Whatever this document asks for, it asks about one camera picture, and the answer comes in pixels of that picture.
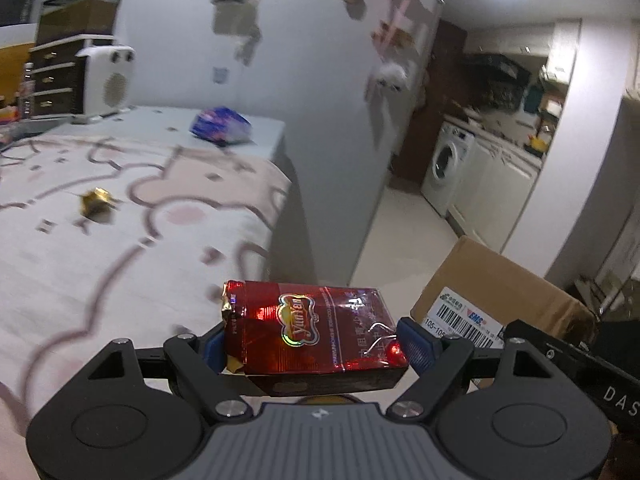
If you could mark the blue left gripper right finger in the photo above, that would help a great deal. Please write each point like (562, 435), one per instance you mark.
(421, 348)

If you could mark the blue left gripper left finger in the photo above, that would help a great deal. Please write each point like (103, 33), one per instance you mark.
(214, 351)

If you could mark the red cigarette pack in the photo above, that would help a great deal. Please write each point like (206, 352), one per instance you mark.
(308, 340)

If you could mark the brown cardboard box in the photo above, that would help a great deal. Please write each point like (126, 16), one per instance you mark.
(476, 293)

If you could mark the gold foil wrapper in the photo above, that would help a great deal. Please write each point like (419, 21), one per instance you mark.
(98, 205)

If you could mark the pink patterned table cloth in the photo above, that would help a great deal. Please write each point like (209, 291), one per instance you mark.
(188, 220)

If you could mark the white kitchen cabinets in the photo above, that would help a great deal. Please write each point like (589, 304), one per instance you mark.
(493, 192)

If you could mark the white washing machine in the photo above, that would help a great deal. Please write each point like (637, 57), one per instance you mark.
(447, 166)

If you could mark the purple snack bag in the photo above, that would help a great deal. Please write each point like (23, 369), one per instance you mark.
(221, 126)

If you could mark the brown wooden door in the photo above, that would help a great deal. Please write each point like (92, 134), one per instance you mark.
(443, 83)

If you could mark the white plush sheep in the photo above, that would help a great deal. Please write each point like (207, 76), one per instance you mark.
(391, 75)

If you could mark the white space heater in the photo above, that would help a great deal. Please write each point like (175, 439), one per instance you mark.
(104, 81)

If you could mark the dark drawer cabinet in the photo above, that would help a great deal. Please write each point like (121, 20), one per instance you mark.
(59, 75)

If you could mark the water bottle red label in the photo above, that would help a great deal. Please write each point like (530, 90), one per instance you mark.
(27, 88)

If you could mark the glass fish tank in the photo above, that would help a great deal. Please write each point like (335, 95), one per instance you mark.
(60, 19)

